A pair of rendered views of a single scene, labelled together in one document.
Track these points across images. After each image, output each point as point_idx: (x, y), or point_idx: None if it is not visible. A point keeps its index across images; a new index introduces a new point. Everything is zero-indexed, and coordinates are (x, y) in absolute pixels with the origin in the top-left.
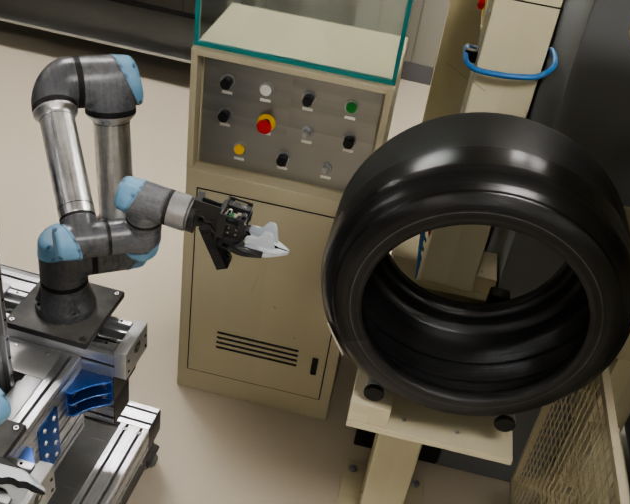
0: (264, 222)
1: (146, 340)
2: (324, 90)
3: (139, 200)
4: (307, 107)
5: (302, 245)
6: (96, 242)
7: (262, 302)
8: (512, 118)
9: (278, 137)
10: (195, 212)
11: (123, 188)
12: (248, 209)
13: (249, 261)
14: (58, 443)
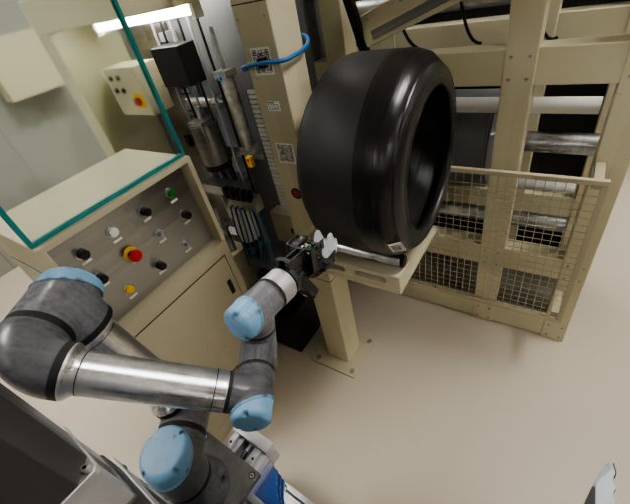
0: (185, 310)
1: None
2: (147, 197)
3: (264, 308)
4: (146, 218)
5: (212, 297)
6: (269, 377)
7: (217, 352)
8: (347, 55)
9: (145, 255)
10: (294, 271)
11: (247, 316)
12: (305, 236)
13: (195, 341)
14: None
